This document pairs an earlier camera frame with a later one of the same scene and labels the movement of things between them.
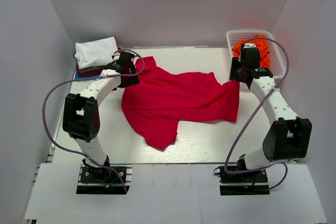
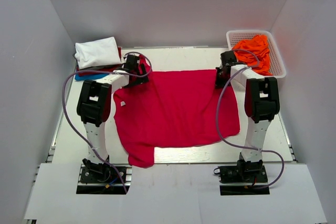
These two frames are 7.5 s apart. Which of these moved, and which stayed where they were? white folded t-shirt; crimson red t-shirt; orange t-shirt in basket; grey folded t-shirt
Moved: crimson red t-shirt
Stayed: orange t-shirt in basket; grey folded t-shirt; white folded t-shirt
